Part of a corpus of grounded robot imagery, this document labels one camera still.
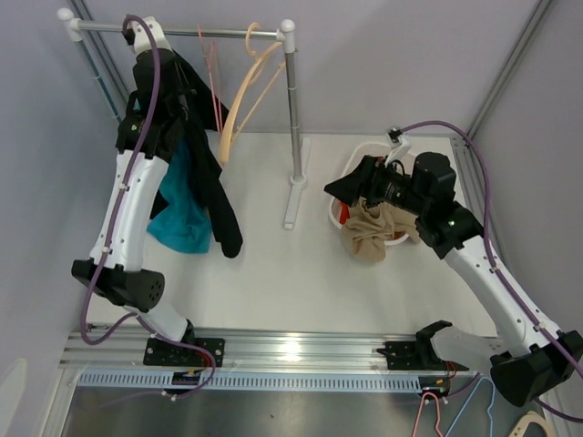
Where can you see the orange t shirt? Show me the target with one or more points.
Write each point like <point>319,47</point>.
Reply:
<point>363,222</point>

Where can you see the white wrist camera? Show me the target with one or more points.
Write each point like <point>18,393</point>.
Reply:
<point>399,143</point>
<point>137,35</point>

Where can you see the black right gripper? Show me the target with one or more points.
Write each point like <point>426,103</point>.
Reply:
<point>363,181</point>

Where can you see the white slotted cable duct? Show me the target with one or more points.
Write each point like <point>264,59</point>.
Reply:
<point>252,381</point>

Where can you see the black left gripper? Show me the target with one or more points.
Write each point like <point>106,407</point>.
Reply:
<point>189,94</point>

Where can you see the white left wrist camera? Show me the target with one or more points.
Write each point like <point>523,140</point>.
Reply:
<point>137,35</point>

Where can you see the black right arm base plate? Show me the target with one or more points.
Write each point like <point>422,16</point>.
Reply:
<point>413,355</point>

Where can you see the aluminium mounting rail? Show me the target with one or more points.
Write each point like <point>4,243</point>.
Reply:
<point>246,351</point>

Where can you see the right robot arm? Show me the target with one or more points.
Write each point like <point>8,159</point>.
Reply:
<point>530,354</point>

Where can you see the beige hanger on floor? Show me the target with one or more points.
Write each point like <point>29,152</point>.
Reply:
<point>532,418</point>

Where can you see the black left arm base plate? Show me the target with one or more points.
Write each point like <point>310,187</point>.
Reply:
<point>162,354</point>

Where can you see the white perforated plastic basket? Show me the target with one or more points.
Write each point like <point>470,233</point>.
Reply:
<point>375,150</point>

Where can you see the teal t shirt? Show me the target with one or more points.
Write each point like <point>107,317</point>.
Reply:
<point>181,225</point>

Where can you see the beige t shirt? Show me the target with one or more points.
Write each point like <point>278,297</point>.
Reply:
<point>374,251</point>

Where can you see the black t shirt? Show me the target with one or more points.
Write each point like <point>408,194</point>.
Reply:
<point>204,176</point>

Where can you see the silver clothes rack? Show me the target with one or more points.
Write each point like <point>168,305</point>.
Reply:
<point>85,33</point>

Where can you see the pink wire hanger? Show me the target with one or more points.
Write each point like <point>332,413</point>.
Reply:
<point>211,59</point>

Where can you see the beige plastic hanger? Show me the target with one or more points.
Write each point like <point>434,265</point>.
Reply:
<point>232,128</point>

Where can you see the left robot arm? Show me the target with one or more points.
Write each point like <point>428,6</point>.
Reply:
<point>152,129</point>

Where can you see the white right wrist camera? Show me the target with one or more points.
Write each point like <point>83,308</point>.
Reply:
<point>399,143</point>

